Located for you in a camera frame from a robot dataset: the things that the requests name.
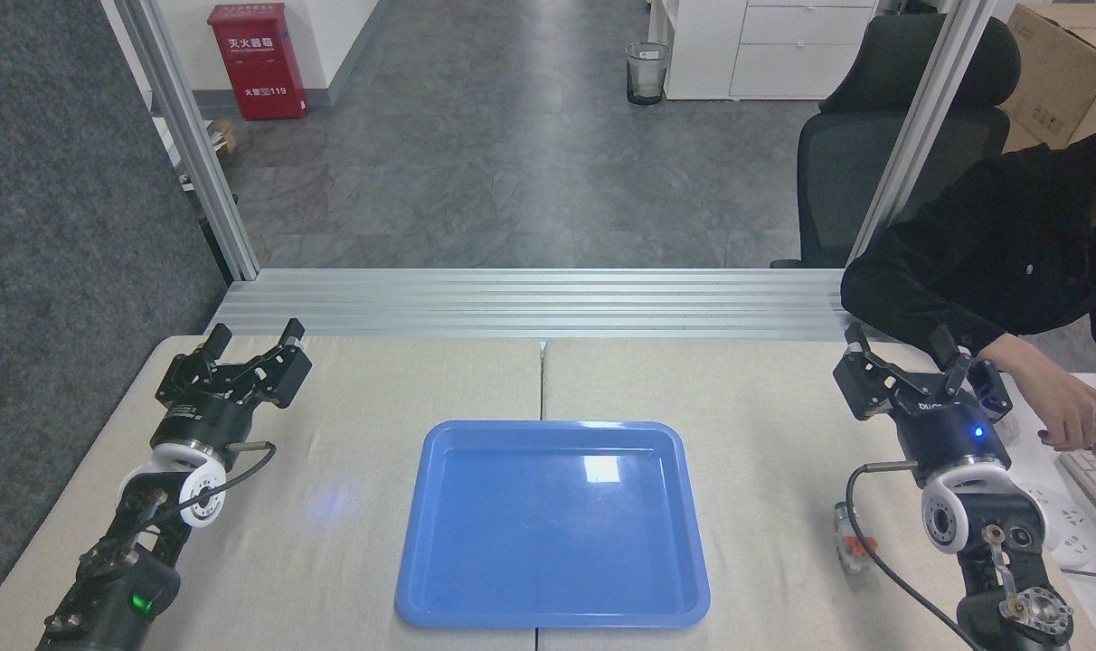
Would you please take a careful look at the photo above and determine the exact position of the person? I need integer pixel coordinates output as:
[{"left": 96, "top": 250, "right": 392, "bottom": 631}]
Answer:
[{"left": 840, "top": 125, "right": 1096, "bottom": 399}]

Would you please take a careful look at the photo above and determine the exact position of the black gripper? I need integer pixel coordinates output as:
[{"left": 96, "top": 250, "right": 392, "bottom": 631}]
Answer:
[
  {"left": 832, "top": 323, "right": 1016, "bottom": 490},
  {"left": 153, "top": 317, "right": 315, "bottom": 454}
]

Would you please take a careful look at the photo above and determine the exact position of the white orange switch part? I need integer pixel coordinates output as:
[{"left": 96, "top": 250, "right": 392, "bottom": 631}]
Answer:
[{"left": 831, "top": 501, "right": 880, "bottom": 576}]

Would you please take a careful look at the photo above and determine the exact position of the black office chair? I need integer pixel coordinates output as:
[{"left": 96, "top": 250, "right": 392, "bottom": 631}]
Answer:
[{"left": 770, "top": 14, "right": 1023, "bottom": 269}]

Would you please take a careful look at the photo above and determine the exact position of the red fire extinguisher box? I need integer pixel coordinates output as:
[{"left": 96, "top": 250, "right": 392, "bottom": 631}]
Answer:
[{"left": 207, "top": 3, "right": 309, "bottom": 122}]

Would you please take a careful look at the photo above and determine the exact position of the white drawer cabinet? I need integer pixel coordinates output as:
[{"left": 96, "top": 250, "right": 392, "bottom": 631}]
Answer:
[{"left": 647, "top": 0, "right": 880, "bottom": 101}]

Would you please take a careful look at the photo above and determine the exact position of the blue plastic tray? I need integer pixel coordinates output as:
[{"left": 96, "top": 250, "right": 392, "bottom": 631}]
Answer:
[{"left": 395, "top": 420, "right": 712, "bottom": 630}]

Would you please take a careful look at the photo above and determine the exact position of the aluminium frame post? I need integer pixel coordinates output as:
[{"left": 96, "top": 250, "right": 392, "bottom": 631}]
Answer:
[
  {"left": 845, "top": 0, "right": 1001, "bottom": 269},
  {"left": 114, "top": 0, "right": 261, "bottom": 282}
]

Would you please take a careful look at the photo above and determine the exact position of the person's hand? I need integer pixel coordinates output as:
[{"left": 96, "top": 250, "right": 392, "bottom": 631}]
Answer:
[{"left": 1036, "top": 371, "right": 1096, "bottom": 455}]

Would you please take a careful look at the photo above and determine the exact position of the mesh waste bin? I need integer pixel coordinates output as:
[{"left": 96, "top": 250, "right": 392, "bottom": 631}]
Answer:
[{"left": 625, "top": 42, "right": 673, "bottom": 107}]

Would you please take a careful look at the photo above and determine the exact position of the large cardboard box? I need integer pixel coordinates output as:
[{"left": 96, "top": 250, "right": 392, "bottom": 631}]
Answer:
[{"left": 998, "top": 3, "right": 1096, "bottom": 154}]

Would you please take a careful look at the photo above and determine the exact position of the aluminium frame rail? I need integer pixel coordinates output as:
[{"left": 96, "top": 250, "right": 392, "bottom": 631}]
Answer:
[{"left": 206, "top": 267, "right": 862, "bottom": 342}]

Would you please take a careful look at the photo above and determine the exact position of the white power strip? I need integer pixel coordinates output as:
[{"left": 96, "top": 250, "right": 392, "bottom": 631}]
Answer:
[{"left": 1018, "top": 484, "right": 1096, "bottom": 570}]

